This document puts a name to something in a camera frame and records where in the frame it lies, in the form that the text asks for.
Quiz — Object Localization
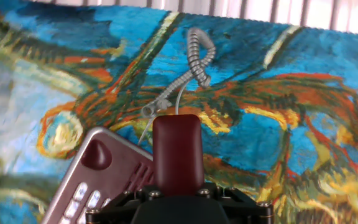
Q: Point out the sunflower painting tablecloth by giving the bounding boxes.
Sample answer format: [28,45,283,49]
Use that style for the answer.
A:
[0,0,358,224]

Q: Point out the maroon telephone base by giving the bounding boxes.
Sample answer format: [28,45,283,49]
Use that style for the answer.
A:
[40,126,155,224]

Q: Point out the maroon telephone handset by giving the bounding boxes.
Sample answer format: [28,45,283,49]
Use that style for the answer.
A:
[152,114,205,197]

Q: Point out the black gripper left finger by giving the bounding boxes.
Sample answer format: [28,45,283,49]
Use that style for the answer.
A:
[85,185,155,224]

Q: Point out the grey coiled phone cord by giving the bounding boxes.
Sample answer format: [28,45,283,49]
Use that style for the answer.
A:
[137,27,216,147]

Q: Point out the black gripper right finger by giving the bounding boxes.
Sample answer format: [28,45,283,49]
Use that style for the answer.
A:
[197,183,275,224]

